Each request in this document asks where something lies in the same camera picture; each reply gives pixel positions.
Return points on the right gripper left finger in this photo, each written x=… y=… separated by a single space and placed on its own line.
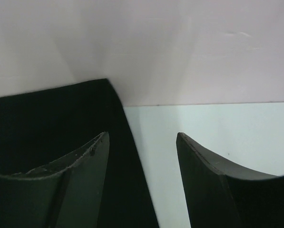
x=64 y=193

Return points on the black t-shirt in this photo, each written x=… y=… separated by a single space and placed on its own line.
x=39 y=127

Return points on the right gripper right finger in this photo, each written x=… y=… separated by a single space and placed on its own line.
x=223 y=194

